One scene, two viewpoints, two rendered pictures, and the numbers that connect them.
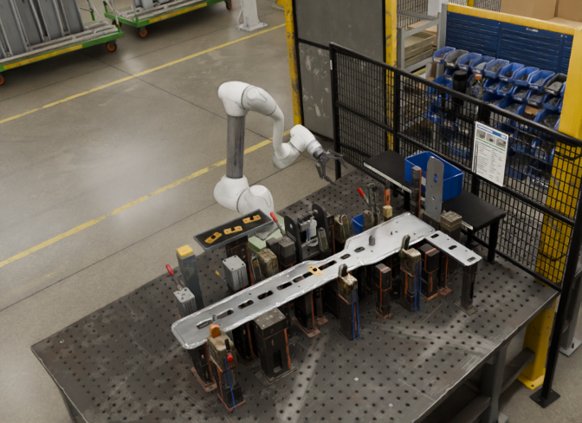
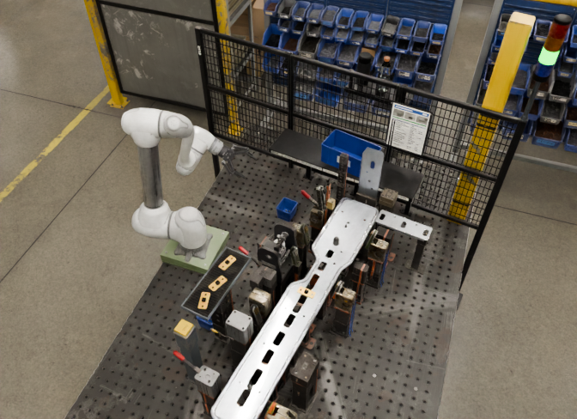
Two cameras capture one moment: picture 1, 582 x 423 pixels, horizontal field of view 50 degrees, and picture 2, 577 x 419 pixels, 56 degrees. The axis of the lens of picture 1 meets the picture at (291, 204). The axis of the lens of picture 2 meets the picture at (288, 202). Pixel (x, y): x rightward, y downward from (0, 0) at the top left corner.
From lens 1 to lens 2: 1.40 m
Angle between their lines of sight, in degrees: 28
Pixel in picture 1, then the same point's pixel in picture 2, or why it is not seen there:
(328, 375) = (350, 382)
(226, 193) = (152, 225)
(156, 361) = not seen: outside the picture
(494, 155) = (414, 130)
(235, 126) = (151, 156)
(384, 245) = (348, 241)
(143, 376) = not seen: outside the picture
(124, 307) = (100, 390)
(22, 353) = not seen: outside the picture
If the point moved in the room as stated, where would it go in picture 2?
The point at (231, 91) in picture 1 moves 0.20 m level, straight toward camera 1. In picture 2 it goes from (142, 123) to (163, 145)
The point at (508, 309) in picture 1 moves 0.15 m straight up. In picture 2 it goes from (446, 258) to (452, 240)
